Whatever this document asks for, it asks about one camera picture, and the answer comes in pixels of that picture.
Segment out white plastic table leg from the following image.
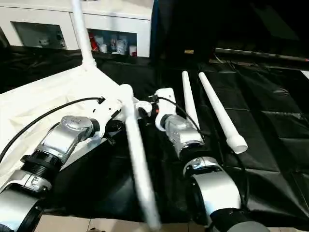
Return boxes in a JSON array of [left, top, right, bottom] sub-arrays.
[[182, 71, 200, 132], [71, 0, 98, 72], [198, 72, 249, 155], [118, 84, 163, 230]]

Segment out white plastic table top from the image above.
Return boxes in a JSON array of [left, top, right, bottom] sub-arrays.
[[0, 65, 146, 190]]

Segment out white sideboard with glass doors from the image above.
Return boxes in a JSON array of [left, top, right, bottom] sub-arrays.
[[0, 0, 155, 58]]

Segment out black work mat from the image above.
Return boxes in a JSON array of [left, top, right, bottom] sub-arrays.
[[0, 46, 309, 228]]

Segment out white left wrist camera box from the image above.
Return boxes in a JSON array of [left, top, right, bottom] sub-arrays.
[[91, 97, 128, 142]]

